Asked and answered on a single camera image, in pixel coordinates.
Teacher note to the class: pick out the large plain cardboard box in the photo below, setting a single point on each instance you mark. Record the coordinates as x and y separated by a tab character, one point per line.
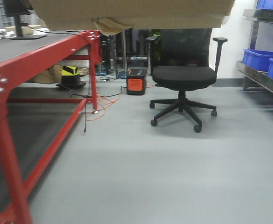
138	14

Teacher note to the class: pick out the stainless steel shelf rack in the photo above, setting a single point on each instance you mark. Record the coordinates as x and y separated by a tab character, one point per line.
261	35

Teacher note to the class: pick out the orange black power station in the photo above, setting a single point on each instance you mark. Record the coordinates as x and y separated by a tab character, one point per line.
136	81

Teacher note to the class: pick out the black office chair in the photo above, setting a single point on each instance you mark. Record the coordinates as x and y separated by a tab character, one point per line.
184	66

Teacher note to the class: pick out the yellow black striped base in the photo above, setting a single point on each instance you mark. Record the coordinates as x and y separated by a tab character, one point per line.
70	78

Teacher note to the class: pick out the black monitor with stand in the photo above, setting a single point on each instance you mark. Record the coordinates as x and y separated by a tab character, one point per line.
16	8

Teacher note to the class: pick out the blue bin upper right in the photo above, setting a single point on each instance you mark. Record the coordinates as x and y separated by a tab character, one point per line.
265	4

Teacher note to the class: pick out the red metal workbench frame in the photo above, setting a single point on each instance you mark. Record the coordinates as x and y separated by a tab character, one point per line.
81	46

